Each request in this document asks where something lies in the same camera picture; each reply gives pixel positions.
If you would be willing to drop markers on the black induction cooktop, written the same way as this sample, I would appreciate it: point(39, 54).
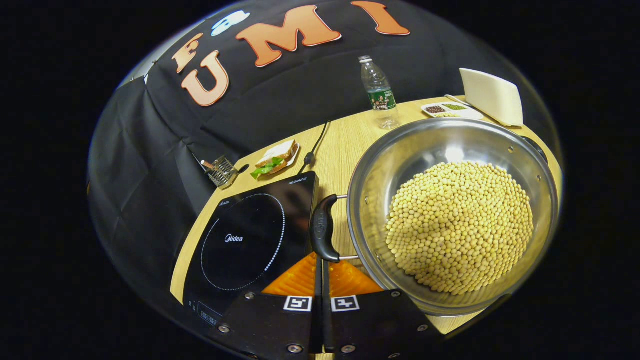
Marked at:
point(240, 240)

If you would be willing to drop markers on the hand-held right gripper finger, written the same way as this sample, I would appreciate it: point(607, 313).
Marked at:
point(318, 320)
point(327, 320)

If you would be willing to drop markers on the sandwich on white plate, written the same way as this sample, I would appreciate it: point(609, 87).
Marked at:
point(275, 157)

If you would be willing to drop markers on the pile of yellow soybeans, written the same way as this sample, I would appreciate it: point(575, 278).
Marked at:
point(460, 225)

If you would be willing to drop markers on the white toaster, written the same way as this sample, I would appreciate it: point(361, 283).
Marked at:
point(490, 95)

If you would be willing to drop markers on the white divided bean tray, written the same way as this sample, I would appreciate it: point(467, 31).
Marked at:
point(452, 111)

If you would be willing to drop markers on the clear plastic water bottle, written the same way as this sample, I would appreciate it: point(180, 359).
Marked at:
point(380, 95)

